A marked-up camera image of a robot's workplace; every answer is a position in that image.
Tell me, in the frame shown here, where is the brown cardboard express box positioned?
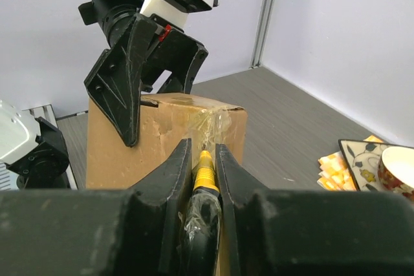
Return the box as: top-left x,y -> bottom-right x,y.
85,92 -> 249,276

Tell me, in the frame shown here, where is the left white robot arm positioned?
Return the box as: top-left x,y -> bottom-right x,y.
1,0 -> 219,189

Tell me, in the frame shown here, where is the white ceramic bowl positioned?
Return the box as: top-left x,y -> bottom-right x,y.
378,146 -> 413,202

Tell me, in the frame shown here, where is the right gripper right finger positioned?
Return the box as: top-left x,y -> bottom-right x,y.
215,144 -> 413,275

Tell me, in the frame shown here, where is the yellow utility knife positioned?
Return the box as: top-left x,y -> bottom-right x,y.
179,150 -> 222,275

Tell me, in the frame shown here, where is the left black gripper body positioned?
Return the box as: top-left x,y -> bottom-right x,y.
78,0 -> 181,49

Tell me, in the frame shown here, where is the square floral ceramic plate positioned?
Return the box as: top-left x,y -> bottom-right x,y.
338,139 -> 397,191

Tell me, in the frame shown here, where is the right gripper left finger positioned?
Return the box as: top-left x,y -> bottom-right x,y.
1,139 -> 191,275

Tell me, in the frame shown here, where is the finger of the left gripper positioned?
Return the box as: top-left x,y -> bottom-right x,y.
84,21 -> 157,147
141,27 -> 208,94

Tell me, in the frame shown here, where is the orange checkered folded cloth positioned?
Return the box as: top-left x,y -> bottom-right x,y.
318,136 -> 384,191

